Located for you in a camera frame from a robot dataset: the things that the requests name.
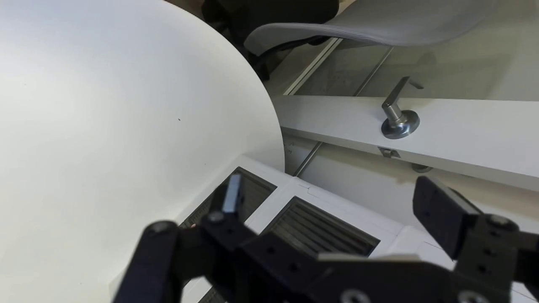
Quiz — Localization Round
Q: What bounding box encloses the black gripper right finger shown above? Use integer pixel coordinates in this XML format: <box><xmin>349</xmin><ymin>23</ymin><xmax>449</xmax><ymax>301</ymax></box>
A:
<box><xmin>412</xmin><ymin>174</ymin><xmax>539</xmax><ymax>303</ymax></box>

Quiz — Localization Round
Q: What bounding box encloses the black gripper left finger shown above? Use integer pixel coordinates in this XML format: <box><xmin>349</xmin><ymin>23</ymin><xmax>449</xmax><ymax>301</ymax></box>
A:
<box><xmin>115</xmin><ymin>171</ymin><xmax>317</xmax><ymax>303</ymax></box>

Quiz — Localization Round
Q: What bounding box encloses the dark ribbed cabinet door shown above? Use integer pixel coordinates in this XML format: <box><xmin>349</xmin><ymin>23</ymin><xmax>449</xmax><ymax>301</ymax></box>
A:
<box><xmin>184</xmin><ymin>166</ymin><xmax>279</xmax><ymax>228</ymax></box>
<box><xmin>263</xmin><ymin>196</ymin><xmax>383</xmax><ymax>258</ymax></box>

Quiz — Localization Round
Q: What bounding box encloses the white stacked storage cabinet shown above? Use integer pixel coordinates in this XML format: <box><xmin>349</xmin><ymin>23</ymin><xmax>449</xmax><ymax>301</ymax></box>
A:
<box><xmin>179</xmin><ymin>157</ymin><xmax>539</xmax><ymax>303</ymax></box>

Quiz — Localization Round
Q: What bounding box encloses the white room door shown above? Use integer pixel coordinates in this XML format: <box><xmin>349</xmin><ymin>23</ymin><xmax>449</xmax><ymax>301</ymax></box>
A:
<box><xmin>279</xmin><ymin>92</ymin><xmax>539</xmax><ymax>195</ymax></box>

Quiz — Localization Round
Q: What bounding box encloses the grey office chair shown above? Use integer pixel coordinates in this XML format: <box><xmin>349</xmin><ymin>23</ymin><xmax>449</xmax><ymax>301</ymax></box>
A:
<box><xmin>201</xmin><ymin>0</ymin><xmax>499</xmax><ymax>56</ymax></box>

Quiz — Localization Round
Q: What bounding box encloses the silver door lever handle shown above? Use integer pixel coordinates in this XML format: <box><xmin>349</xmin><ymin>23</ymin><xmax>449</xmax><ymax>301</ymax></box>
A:
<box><xmin>380</xmin><ymin>73</ymin><xmax>425</xmax><ymax>141</ymax></box>

